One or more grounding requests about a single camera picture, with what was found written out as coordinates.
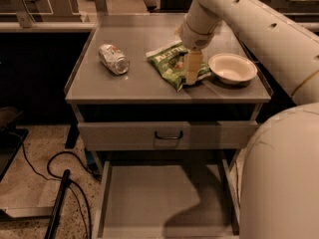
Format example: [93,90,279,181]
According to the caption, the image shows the black bar on floor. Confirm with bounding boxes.
[45,169,70,239]

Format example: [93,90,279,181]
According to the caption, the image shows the grey top drawer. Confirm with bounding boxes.
[78,120,258,151]

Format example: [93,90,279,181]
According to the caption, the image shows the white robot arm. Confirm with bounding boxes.
[180,0,319,239]

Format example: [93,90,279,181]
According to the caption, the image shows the open grey middle drawer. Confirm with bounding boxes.
[92,162,239,239]

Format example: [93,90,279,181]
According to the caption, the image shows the white horizontal rail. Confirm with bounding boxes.
[0,22,96,33]

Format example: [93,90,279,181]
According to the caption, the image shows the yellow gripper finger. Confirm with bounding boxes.
[184,50,203,85]

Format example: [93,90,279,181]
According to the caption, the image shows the grey table base plate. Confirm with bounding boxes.
[0,207,53,219]

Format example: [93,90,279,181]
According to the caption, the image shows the green jalapeno chip bag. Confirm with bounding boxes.
[146,41,211,92]

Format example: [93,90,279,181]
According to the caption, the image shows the crushed silver soda can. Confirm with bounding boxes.
[99,44,130,75]

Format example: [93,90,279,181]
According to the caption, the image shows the white paper bowl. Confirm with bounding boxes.
[208,53,257,85]

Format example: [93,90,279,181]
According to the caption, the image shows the black drawer handle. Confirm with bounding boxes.
[155,130,183,140]

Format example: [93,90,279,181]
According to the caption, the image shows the dark chair at left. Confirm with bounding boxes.
[0,107,28,181]

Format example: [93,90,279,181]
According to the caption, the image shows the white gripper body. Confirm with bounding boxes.
[175,20,215,51]

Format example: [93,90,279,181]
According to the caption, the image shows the black cable on left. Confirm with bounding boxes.
[9,131,102,239]

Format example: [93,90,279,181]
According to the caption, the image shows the grey metal drawer cabinet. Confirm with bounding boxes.
[66,14,271,236]

